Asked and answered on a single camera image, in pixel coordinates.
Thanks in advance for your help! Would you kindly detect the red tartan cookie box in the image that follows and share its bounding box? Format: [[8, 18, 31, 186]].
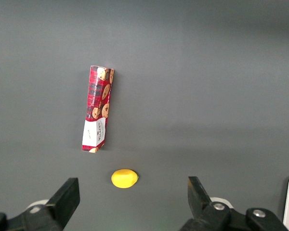
[[81, 64, 116, 154]]

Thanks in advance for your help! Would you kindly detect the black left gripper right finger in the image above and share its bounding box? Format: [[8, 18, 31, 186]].
[[180, 176, 289, 231]]

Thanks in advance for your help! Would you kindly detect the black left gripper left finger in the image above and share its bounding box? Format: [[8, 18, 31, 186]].
[[0, 177, 81, 231]]

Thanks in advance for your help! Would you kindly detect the yellow lemon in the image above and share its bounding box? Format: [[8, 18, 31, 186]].
[[110, 168, 140, 189]]

